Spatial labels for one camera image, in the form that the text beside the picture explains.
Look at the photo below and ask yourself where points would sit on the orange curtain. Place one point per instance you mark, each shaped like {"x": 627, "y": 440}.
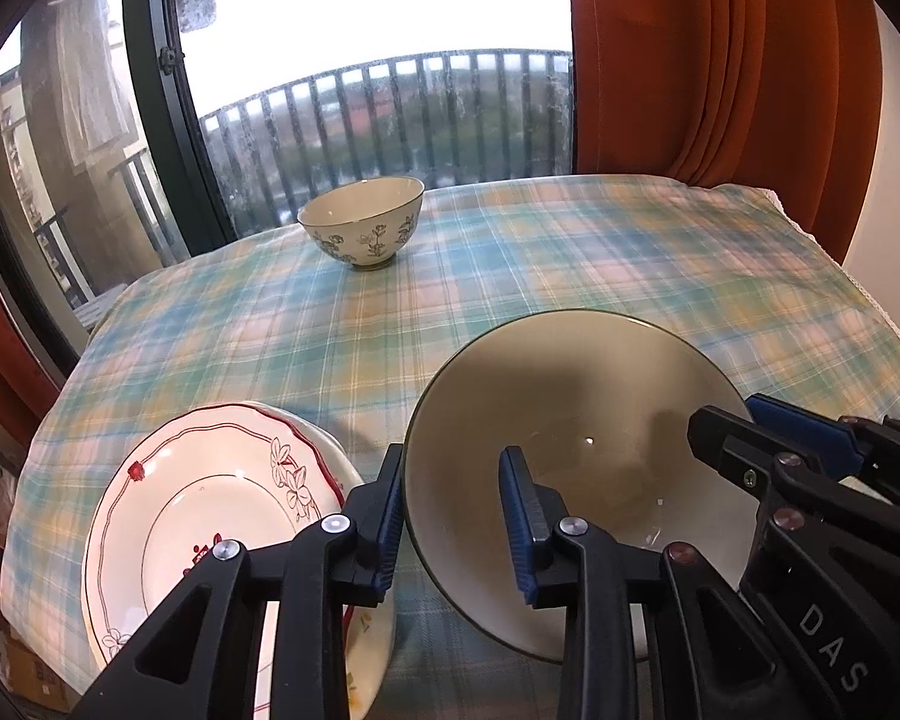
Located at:
{"x": 0, "y": 345}
{"x": 682, "y": 52}

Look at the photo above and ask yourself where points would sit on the white hanging cloth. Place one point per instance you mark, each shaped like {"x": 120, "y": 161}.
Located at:
{"x": 97, "y": 75}

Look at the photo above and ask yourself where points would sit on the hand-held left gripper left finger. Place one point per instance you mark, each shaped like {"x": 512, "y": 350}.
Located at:
{"x": 386, "y": 540}

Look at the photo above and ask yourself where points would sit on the plaid tablecloth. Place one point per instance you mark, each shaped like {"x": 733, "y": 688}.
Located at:
{"x": 570, "y": 255}

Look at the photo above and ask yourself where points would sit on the dark window frame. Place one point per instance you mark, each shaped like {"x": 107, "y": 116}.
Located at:
{"x": 157, "y": 90}

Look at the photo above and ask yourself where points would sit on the green floral bowl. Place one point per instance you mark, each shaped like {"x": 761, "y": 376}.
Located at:
{"x": 360, "y": 240}

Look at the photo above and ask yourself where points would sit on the plain cream bowl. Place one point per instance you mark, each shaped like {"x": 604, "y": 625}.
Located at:
{"x": 570, "y": 390}

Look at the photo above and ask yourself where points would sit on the cardboard box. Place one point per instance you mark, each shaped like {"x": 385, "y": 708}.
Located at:
{"x": 34, "y": 679}

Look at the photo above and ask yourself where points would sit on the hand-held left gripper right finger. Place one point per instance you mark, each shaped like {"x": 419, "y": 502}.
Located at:
{"x": 517, "y": 532}

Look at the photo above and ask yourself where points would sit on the red pattern plate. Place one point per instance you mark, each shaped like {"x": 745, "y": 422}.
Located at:
{"x": 195, "y": 480}

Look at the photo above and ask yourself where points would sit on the balcony railing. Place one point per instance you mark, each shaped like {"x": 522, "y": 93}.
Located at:
{"x": 390, "y": 64}

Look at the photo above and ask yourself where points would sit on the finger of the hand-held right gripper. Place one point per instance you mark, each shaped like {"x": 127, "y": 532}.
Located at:
{"x": 802, "y": 427}
{"x": 735, "y": 450}

